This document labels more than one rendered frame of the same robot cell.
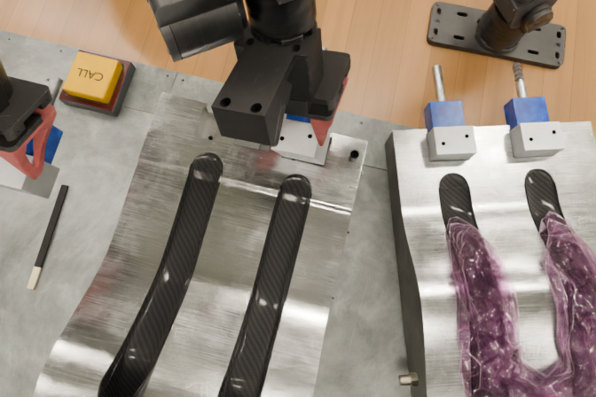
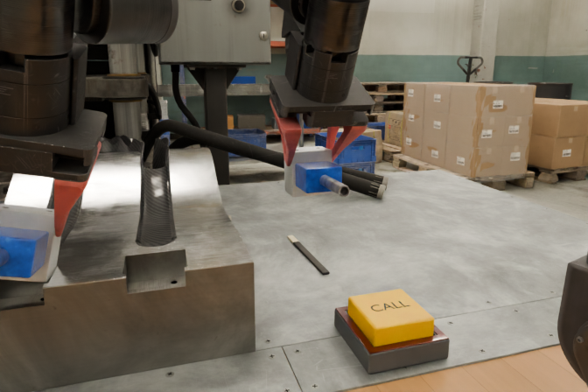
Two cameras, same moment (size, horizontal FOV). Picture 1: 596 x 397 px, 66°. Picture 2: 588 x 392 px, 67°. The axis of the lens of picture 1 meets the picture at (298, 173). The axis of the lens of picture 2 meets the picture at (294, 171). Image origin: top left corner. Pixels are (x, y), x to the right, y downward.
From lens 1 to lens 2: 0.68 m
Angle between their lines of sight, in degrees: 90
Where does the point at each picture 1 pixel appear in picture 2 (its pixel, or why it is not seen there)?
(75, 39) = (489, 372)
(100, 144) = (326, 303)
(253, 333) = not seen: hidden behind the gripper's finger
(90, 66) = (398, 311)
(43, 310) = (270, 234)
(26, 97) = (289, 95)
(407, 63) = not seen: outside the picture
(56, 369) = (202, 151)
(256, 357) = not seen: hidden behind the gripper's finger
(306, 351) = (19, 197)
